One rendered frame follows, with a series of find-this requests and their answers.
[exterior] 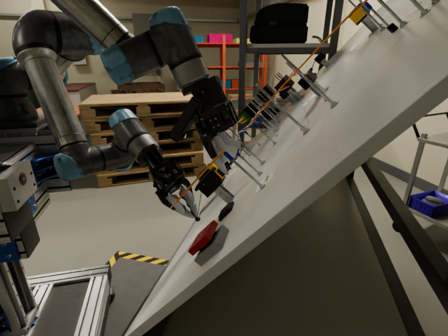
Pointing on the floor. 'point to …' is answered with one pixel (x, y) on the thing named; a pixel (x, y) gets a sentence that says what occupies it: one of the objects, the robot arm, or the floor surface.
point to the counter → (81, 91)
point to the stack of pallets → (116, 101)
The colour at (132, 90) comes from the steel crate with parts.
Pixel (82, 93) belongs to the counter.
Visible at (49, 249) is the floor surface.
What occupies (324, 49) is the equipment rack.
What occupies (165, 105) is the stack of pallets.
